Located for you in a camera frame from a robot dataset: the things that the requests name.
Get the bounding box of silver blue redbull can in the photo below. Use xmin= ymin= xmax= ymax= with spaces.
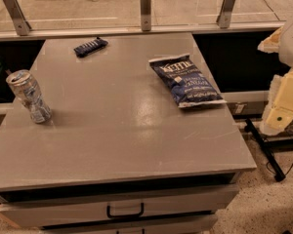
xmin=6 ymin=69 xmax=52 ymax=124

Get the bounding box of blue Kettle chip bag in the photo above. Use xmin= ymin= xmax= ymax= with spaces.
xmin=148 ymin=54 xmax=226 ymax=108

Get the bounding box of upper grey drawer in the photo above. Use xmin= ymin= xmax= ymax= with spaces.
xmin=0 ymin=184 xmax=238 ymax=227

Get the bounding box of grey drawer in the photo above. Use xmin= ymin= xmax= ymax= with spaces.
xmin=0 ymin=184 xmax=238 ymax=227
xmin=42 ymin=214 xmax=217 ymax=234

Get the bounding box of lower grey drawer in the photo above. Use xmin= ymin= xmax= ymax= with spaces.
xmin=42 ymin=214 xmax=217 ymax=234

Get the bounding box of black metal stand leg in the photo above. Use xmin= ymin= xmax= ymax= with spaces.
xmin=244 ymin=119 xmax=285 ymax=182

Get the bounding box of black upper drawer handle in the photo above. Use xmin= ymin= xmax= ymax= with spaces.
xmin=105 ymin=203 xmax=145 ymax=219

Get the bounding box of middle metal railing bracket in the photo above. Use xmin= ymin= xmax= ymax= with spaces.
xmin=140 ymin=0 xmax=151 ymax=31

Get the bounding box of metal railing bracket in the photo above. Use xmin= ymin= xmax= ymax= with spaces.
xmin=140 ymin=0 xmax=151 ymax=31
xmin=216 ymin=0 xmax=235 ymax=28
xmin=2 ymin=0 xmax=31 ymax=36

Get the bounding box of right metal railing bracket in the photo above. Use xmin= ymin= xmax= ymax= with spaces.
xmin=216 ymin=0 xmax=235 ymax=28

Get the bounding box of left metal railing bracket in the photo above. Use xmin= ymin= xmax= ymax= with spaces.
xmin=2 ymin=0 xmax=31 ymax=36

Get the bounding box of black floor cable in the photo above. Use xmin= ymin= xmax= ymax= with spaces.
xmin=266 ymin=159 xmax=293 ymax=177

